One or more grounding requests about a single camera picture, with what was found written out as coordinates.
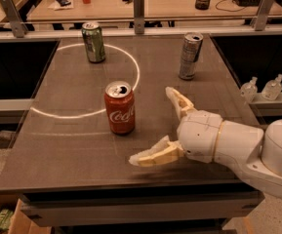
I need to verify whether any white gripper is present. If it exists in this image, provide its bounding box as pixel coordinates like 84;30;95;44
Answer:
129;87;222;167

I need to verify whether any red coca-cola can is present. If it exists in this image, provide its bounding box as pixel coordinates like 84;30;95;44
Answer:
104;81;136;135

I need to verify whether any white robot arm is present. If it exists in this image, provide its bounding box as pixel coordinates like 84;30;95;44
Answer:
130;87;282;199

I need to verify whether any silver redbull can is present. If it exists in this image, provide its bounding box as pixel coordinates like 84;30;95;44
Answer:
179;32;203;80

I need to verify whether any green soda can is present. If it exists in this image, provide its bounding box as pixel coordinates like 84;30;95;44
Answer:
81;21;105;63

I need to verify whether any clear sanitizer bottle left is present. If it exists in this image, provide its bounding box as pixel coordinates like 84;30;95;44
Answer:
240;77;258;103

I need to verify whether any clear sanitizer bottle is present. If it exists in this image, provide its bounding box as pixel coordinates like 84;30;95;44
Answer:
262;74;282;100
240;77;258;103

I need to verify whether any clear sanitizer bottle right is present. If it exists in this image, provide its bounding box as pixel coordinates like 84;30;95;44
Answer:
262;74;282;100

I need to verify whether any grey table drawer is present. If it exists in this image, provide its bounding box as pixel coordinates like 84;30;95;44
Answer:
20;191;263;226

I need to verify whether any cardboard box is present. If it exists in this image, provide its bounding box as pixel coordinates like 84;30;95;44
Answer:
8;200;52;234

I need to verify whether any middle metal bracket post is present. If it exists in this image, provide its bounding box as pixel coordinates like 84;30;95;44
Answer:
134;0;144;34

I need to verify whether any metal bracket post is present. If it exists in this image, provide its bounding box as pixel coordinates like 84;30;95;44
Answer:
134;0;144;34
0;0;28;38
251;0;275;31

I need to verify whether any black cable on desk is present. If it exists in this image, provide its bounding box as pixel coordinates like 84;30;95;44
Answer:
215;0;247;13

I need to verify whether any right metal bracket post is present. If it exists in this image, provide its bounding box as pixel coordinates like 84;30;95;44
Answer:
251;0;275;31

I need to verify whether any left metal bracket post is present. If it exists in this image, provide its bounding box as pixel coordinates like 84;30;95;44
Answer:
0;0;28;38

